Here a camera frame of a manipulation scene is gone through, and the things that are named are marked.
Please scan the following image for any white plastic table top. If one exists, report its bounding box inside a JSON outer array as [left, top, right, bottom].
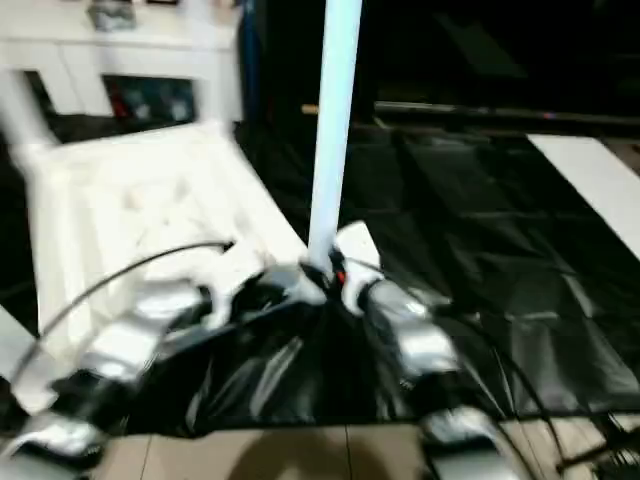
[[20, 120, 331, 401]]

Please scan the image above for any black plastic mat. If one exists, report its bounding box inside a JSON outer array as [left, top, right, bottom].
[[0, 110, 640, 436]]

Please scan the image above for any white flat board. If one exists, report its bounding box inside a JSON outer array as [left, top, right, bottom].
[[525, 135, 640, 256]]

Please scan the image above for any white glass-door cabinet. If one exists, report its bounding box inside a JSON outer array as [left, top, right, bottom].
[[0, 0, 246, 126]]

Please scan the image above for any crumpled grey object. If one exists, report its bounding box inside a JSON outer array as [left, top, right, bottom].
[[88, 0, 136, 29]]

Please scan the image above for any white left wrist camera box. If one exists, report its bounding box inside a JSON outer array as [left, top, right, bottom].
[[205, 245, 266, 321]]

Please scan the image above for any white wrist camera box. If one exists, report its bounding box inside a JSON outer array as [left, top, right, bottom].
[[205, 245, 266, 321], [335, 222, 386, 311]]

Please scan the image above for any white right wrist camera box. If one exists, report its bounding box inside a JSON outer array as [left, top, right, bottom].
[[335, 222, 386, 311]]

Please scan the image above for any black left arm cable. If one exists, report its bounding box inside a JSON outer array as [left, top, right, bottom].
[[10, 240, 236, 401]]

